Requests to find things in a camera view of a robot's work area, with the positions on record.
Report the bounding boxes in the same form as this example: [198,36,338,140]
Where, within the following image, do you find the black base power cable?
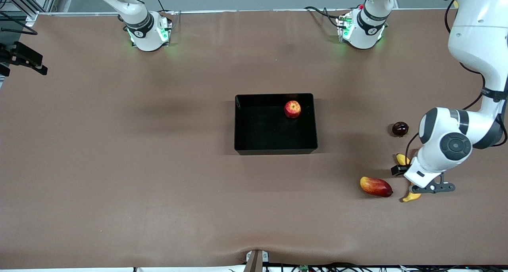
[148,0,176,15]
[304,6,346,29]

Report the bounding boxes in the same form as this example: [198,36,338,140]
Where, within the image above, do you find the tangled black cables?
[266,262,508,272]

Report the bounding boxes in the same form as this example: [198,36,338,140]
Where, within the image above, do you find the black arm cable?
[404,0,508,166]
[0,11,39,35]

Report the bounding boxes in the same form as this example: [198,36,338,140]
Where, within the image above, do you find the red yellow mango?
[360,176,393,198]

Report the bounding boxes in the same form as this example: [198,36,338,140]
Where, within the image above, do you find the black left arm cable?
[404,0,508,166]

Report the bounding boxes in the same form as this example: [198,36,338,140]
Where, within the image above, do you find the small red yellow apple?
[284,100,302,119]

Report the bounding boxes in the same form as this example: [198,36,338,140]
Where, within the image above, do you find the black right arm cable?
[0,11,39,35]

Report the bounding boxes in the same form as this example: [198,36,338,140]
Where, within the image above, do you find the brown table cover sheet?
[0,8,508,269]

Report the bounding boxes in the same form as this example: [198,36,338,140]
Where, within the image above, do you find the yellow banana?
[396,153,422,203]

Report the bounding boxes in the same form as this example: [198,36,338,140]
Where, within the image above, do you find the dark purple plum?
[392,122,410,138]

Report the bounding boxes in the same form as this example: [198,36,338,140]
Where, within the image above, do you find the black plastic box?
[234,93,318,156]

